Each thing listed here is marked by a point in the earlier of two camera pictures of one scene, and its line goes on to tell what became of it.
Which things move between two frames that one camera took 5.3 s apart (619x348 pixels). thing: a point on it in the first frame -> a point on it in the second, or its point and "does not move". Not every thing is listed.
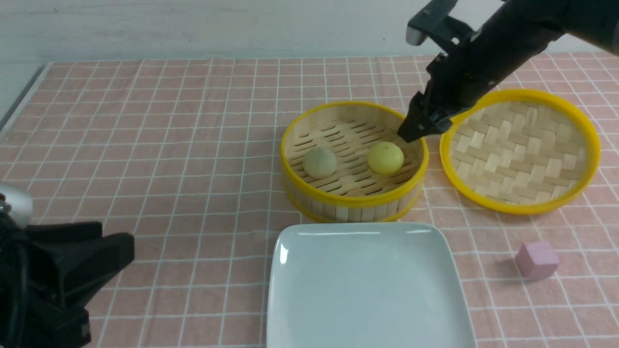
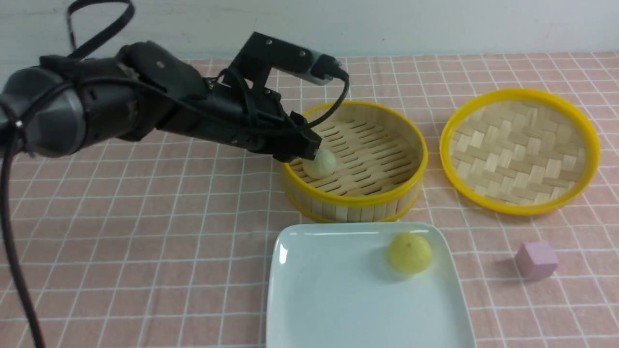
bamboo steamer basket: [345, 162] does not move
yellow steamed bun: [385, 158] -> [410, 253]
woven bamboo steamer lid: [522, 152] does not move
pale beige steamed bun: [319, 163] does not move
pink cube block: [537, 260] does not move
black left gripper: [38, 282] -> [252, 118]
